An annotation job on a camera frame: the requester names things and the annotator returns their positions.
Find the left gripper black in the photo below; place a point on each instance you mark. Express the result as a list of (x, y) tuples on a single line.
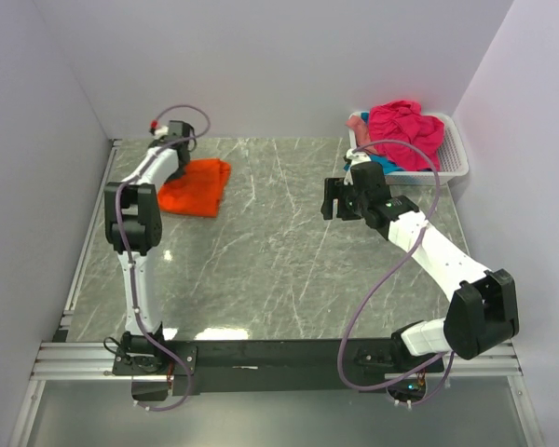
[(178, 174)]

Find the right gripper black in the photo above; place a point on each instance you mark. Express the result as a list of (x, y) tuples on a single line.
[(334, 189)]

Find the orange t shirt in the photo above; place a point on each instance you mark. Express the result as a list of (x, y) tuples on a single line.
[(199, 192)]

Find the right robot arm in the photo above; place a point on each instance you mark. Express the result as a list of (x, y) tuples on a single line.
[(483, 310)]

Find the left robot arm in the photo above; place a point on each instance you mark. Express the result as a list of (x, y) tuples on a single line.
[(133, 227)]

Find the teal blue t shirt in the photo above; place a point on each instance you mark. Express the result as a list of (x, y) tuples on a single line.
[(387, 165)]

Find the light pink t shirt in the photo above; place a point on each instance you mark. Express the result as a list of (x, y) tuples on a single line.
[(357, 125)]

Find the magenta t shirt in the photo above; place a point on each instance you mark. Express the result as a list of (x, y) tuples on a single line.
[(404, 121)]

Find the white plastic laundry basket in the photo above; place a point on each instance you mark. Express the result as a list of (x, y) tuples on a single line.
[(451, 153)]

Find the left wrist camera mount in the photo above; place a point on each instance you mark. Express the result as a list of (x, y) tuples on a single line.
[(159, 127)]

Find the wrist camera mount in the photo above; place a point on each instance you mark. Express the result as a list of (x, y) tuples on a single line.
[(354, 157), (159, 127)]

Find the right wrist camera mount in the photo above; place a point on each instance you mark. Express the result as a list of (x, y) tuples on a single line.
[(354, 157)]

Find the right aluminium rail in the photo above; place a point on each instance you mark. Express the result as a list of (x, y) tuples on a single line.
[(499, 361)]

